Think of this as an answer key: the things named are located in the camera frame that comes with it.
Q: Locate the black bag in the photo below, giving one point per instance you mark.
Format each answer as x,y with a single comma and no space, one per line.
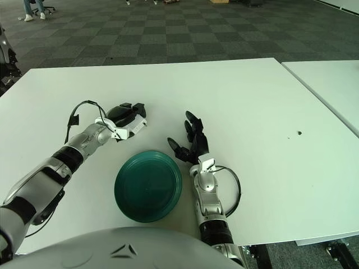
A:
253,2

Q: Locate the cardboard box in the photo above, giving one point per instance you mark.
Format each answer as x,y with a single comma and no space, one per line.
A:
219,1

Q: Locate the colourful floor clutter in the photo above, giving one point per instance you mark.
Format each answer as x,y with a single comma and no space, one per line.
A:
171,1

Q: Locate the green plate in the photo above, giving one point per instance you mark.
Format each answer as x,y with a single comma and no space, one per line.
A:
146,187

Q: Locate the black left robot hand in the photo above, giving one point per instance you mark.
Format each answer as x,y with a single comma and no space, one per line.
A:
120,115

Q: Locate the seated person in jeans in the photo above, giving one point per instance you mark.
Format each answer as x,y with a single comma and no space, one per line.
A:
27,9

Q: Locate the black swivel chair base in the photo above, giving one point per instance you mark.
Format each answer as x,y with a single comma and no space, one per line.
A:
50,9

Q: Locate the black table frame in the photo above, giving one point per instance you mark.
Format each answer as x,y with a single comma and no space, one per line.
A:
259,257

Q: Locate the white charger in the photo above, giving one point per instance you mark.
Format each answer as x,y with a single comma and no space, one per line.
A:
137,126

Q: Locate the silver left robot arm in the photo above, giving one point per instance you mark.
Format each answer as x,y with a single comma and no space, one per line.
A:
42,179

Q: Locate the grey robot torso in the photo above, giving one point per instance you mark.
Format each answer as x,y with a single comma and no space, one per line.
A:
84,252

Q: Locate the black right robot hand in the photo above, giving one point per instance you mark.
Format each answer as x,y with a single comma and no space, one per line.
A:
199,143

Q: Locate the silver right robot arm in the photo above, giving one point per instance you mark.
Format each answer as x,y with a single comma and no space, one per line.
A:
209,196

